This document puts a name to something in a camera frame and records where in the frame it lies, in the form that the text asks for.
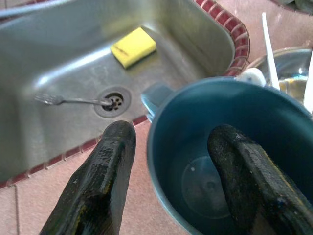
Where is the white stick with green tip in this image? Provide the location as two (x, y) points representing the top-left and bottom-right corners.
(303, 48), (313, 113)

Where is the round steel bowl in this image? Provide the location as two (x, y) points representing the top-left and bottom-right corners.
(244, 46), (313, 116)

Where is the white round plastic piece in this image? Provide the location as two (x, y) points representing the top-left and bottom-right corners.
(236, 68), (267, 87)

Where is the yellow dish sponge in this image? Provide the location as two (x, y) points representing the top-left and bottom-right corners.
(110, 26), (157, 69)

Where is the blue plastic mug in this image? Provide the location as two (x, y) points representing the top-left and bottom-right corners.
(140, 77), (313, 235)

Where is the stainless steel sink basin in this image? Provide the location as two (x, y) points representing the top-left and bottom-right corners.
(0, 0), (237, 183)

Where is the steel sink drain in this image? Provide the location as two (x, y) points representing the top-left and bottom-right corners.
(94, 86), (133, 118)

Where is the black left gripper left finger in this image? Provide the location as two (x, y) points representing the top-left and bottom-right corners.
(39, 120), (137, 235)

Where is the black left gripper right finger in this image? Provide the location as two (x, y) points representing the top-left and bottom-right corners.
(207, 124), (313, 235)

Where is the steel fork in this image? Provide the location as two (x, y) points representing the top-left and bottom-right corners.
(34, 94), (112, 106)

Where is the plain white plastic stick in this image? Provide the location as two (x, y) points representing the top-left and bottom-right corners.
(261, 12), (281, 90)

